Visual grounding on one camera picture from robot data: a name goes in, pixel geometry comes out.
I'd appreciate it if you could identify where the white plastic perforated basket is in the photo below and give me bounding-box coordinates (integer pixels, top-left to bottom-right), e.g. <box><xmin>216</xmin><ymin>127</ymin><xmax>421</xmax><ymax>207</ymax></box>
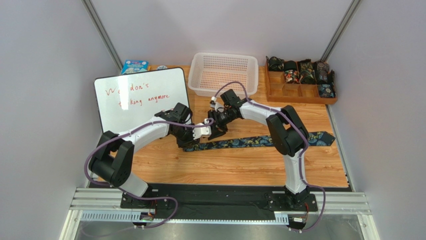
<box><xmin>187</xmin><ymin>52</ymin><xmax>259</xmax><ymax>98</ymax></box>

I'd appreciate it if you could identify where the dark blue floral necktie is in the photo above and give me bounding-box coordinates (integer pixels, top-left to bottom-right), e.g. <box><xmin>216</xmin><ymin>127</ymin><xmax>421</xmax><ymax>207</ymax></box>
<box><xmin>182</xmin><ymin>131</ymin><xmax>336</xmax><ymax>152</ymax></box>

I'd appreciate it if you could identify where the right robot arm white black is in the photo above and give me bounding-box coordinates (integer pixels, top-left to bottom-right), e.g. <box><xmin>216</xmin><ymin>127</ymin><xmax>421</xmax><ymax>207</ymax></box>
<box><xmin>208</xmin><ymin>89</ymin><xmax>309</xmax><ymax>210</ymax></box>

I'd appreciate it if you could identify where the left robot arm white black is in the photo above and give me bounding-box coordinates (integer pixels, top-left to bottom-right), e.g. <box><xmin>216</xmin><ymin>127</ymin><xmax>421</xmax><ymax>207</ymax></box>
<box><xmin>84</xmin><ymin>103</ymin><xmax>195</xmax><ymax>197</ymax></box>

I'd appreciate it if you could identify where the wooden compartment tray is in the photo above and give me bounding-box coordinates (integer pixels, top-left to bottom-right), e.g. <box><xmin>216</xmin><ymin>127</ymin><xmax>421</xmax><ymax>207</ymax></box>
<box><xmin>264</xmin><ymin>56</ymin><xmax>338</xmax><ymax>105</ymax></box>

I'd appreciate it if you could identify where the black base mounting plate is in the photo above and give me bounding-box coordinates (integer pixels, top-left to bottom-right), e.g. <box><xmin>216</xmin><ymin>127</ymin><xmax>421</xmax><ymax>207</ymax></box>
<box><xmin>120</xmin><ymin>183</ymin><xmax>321</xmax><ymax>221</ymax></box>

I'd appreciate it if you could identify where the whiteboard with red writing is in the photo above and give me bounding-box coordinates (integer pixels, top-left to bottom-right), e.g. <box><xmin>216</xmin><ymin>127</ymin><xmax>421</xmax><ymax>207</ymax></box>
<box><xmin>93</xmin><ymin>67</ymin><xmax>190</xmax><ymax>133</ymax></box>

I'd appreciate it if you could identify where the rolled dark tie far left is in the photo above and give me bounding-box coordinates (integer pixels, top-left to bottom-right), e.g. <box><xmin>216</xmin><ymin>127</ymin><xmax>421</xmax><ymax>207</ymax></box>
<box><xmin>266</xmin><ymin>56</ymin><xmax>285</xmax><ymax>72</ymax></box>

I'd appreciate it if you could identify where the rolled red floral tie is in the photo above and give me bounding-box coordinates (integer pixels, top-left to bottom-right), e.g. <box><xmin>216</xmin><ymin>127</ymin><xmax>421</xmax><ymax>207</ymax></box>
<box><xmin>283</xmin><ymin>60</ymin><xmax>300</xmax><ymax>84</ymax></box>

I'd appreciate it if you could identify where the blue printed box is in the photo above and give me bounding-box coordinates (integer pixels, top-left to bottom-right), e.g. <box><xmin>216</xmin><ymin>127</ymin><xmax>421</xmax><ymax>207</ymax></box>
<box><xmin>121</xmin><ymin>60</ymin><xmax>149</xmax><ymax>75</ymax></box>

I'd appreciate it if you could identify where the rolled green dark tie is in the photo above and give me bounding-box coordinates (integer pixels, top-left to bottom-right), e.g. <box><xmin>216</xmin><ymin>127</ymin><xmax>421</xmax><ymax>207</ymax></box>
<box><xmin>297</xmin><ymin>59</ymin><xmax>317</xmax><ymax>85</ymax></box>

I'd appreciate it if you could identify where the rolled blue floral tie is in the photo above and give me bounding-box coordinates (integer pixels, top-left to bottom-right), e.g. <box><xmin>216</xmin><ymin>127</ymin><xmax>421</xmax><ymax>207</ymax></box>
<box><xmin>318</xmin><ymin>84</ymin><xmax>336</xmax><ymax>98</ymax></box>

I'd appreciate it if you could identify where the rolled grey dark tie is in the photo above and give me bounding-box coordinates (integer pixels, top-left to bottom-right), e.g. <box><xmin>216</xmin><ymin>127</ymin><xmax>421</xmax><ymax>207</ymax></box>
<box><xmin>314</xmin><ymin>60</ymin><xmax>330</xmax><ymax>84</ymax></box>

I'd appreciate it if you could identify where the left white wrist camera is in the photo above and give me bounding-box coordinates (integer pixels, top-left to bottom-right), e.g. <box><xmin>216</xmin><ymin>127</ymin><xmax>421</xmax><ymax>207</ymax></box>
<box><xmin>192</xmin><ymin>118</ymin><xmax>214</xmax><ymax>140</ymax></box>

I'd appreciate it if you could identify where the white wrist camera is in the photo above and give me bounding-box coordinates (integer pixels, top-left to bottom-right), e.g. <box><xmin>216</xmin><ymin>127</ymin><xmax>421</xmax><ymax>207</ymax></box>
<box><xmin>209</xmin><ymin>96</ymin><xmax>225</xmax><ymax>113</ymax></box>
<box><xmin>192</xmin><ymin>118</ymin><xmax>214</xmax><ymax>140</ymax></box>

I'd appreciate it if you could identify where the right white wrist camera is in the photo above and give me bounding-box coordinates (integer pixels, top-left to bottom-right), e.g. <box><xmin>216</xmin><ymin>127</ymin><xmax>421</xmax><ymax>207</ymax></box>
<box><xmin>209</xmin><ymin>96</ymin><xmax>225</xmax><ymax>113</ymax></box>

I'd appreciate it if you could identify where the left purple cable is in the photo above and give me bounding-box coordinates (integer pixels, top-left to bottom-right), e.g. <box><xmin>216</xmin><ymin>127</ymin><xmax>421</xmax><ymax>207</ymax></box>
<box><xmin>83</xmin><ymin>118</ymin><xmax>215</xmax><ymax>229</ymax></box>

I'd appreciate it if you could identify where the purple cable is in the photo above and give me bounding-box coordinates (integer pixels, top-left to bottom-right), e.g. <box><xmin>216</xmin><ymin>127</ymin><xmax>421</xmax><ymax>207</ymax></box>
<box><xmin>83</xmin><ymin>118</ymin><xmax>215</xmax><ymax>229</ymax></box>
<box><xmin>210</xmin><ymin>81</ymin><xmax>326</xmax><ymax>233</ymax></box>

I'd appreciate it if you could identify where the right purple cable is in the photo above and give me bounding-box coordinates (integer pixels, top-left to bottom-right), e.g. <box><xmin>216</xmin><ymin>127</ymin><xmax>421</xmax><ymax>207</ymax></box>
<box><xmin>210</xmin><ymin>81</ymin><xmax>326</xmax><ymax>233</ymax></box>

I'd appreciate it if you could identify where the aluminium rail frame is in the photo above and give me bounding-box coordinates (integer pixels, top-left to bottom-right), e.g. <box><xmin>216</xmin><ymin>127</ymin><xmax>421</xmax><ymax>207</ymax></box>
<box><xmin>60</xmin><ymin>184</ymin><xmax>379</xmax><ymax>240</ymax></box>

